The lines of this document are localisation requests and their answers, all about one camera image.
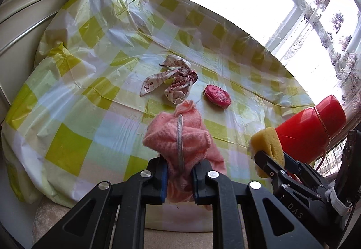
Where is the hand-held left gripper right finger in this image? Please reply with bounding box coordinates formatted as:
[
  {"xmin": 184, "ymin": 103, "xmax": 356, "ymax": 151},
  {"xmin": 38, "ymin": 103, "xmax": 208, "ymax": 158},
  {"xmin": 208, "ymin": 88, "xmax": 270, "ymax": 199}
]
[{"xmin": 190, "ymin": 159, "xmax": 325, "ymax": 249}]

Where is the floral ribbon hair scrunchie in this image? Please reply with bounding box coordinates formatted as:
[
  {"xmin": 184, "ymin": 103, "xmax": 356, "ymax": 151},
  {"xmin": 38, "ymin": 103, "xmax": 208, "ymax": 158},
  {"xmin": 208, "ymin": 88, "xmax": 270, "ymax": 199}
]
[{"xmin": 139, "ymin": 54, "xmax": 198, "ymax": 104}]

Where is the pink knit cloth grey trim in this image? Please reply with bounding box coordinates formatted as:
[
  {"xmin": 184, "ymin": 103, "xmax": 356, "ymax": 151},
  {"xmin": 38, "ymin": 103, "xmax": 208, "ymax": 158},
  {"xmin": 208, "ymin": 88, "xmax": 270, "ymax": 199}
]
[{"xmin": 142, "ymin": 99, "xmax": 227, "ymax": 211}]

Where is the red thermos flask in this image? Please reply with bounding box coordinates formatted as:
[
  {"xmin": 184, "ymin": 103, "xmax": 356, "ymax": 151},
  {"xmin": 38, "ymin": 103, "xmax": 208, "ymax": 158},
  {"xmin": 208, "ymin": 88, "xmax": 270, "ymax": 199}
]
[{"xmin": 275, "ymin": 95, "xmax": 347, "ymax": 165}]

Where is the yellow sponge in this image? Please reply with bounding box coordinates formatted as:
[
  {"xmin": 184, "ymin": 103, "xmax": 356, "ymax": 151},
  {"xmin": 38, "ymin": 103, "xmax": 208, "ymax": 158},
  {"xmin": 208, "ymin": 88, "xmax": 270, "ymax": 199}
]
[{"xmin": 250, "ymin": 126, "xmax": 284, "ymax": 179}]

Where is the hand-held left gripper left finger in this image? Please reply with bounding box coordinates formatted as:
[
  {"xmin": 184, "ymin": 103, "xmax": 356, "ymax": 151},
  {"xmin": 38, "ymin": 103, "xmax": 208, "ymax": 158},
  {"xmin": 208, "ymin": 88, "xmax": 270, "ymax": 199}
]
[{"xmin": 31, "ymin": 157, "xmax": 170, "ymax": 249}]

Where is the pink round pouch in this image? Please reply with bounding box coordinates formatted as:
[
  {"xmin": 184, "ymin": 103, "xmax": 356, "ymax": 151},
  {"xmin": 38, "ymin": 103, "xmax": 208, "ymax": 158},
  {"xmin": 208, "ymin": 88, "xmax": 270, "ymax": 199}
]
[{"xmin": 204, "ymin": 84, "xmax": 232, "ymax": 109}]

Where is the yellow checked plastic tablecloth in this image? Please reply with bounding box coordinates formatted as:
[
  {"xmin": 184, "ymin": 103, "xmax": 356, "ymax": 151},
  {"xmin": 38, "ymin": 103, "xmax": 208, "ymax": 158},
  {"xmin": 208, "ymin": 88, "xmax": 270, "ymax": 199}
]
[{"xmin": 1, "ymin": 0, "xmax": 316, "ymax": 233}]

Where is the sheer floral lace curtain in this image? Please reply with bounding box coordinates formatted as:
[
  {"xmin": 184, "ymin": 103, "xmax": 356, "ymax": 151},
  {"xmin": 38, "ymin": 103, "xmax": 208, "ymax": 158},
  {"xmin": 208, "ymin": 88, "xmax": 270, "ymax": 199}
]
[{"xmin": 234, "ymin": 0, "xmax": 361, "ymax": 125}]

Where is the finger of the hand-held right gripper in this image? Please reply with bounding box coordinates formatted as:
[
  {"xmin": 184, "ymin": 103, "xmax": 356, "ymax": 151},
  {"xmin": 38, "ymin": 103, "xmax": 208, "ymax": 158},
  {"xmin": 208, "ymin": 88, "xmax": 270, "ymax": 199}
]
[
  {"xmin": 283, "ymin": 151, "xmax": 322, "ymax": 182},
  {"xmin": 254, "ymin": 150, "xmax": 287, "ymax": 186}
]

